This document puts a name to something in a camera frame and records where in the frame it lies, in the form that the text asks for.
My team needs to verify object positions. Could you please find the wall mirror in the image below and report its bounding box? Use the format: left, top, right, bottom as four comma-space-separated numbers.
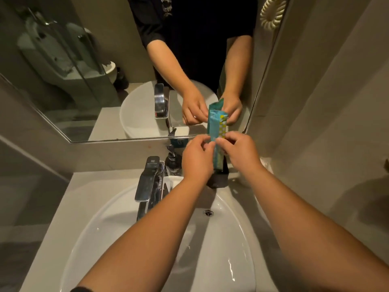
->
0, 0, 291, 143

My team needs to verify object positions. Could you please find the chrome sink faucet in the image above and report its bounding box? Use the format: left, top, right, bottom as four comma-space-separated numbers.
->
135, 156, 169, 222

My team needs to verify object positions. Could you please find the person's left hand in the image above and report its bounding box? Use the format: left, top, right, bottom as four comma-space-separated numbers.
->
181, 134, 217, 185

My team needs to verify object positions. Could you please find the cream coiled cord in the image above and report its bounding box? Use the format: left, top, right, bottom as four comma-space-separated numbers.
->
260, 0, 288, 31

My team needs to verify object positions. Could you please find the teal patterned packet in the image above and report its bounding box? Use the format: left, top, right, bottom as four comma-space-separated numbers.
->
207, 109, 229, 171

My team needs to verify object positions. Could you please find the person's right forearm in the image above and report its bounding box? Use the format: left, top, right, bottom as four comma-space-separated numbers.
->
243, 165, 389, 292

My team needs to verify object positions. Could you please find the black square holder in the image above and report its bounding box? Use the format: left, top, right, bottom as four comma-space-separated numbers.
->
206, 155, 230, 189

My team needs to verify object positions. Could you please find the white ceramic sink basin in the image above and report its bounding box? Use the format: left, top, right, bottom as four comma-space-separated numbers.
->
59, 175, 256, 292

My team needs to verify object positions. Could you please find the person's left forearm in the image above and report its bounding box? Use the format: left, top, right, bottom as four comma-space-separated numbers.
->
72, 176, 211, 292

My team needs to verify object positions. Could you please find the dark soap pump bottle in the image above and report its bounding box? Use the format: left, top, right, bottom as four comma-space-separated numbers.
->
165, 145, 183, 177

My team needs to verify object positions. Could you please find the person's right hand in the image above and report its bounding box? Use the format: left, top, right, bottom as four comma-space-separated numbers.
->
215, 131, 264, 177

